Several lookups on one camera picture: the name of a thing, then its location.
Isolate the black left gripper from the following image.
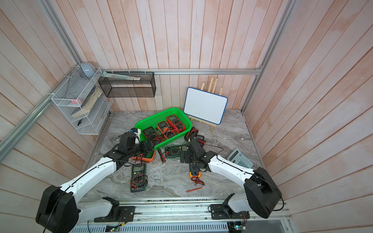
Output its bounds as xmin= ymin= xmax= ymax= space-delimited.
xmin=128 ymin=138 xmax=157 ymax=158

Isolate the green plastic basket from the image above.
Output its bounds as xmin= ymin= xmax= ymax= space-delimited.
xmin=135 ymin=108 xmax=192 ymax=150

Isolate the red multimeter black face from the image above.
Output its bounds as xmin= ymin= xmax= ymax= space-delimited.
xmin=143 ymin=126 xmax=162 ymax=146

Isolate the orange black multimeter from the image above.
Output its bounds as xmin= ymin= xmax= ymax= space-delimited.
xmin=157 ymin=121 xmax=176 ymax=140

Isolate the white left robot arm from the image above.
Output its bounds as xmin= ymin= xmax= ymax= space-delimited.
xmin=36 ymin=128 xmax=154 ymax=233

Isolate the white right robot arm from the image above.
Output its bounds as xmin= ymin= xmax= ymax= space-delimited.
xmin=182 ymin=140 xmax=284 ymax=219

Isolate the small black multimeter rear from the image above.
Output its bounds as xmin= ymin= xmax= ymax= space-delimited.
xmin=184 ymin=127 xmax=199 ymax=142

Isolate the green horizontal multimeter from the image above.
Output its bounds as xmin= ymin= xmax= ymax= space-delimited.
xmin=165 ymin=145 xmax=188 ymax=158

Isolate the yellow multimeter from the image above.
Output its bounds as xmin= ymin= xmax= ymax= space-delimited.
xmin=186 ymin=163 xmax=205 ymax=193

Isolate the orange multimeter green face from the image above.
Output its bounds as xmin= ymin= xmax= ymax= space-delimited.
xmin=131 ymin=150 xmax=156 ymax=163

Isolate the dark green multimeter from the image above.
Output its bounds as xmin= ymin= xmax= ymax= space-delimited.
xmin=130 ymin=164 xmax=148 ymax=193

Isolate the light blue calculator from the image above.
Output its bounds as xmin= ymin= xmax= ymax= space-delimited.
xmin=227 ymin=149 xmax=254 ymax=169

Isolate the blue framed whiteboard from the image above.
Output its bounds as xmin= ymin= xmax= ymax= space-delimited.
xmin=183 ymin=87 xmax=229 ymax=126

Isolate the book on shelf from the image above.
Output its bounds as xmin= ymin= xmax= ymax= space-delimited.
xmin=71 ymin=86 xmax=102 ymax=118

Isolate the wooden easel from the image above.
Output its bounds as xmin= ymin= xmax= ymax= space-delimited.
xmin=188 ymin=77 xmax=223 ymax=134

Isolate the light green ruler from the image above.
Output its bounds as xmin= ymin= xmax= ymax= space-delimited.
xmin=102 ymin=71 xmax=141 ymax=81

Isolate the grey computer mouse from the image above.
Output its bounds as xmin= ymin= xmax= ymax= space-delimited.
xmin=80 ymin=62 xmax=96 ymax=79

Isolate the white wire shelf rack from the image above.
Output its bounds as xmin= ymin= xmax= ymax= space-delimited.
xmin=51 ymin=65 xmax=113 ymax=136

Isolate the black mesh wall basket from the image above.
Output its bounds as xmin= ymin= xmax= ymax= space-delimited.
xmin=99 ymin=71 xmax=156 ymax=98

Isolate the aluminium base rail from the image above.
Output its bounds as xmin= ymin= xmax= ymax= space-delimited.
xmin=72 ymin=197 xmax=298 ymax=233

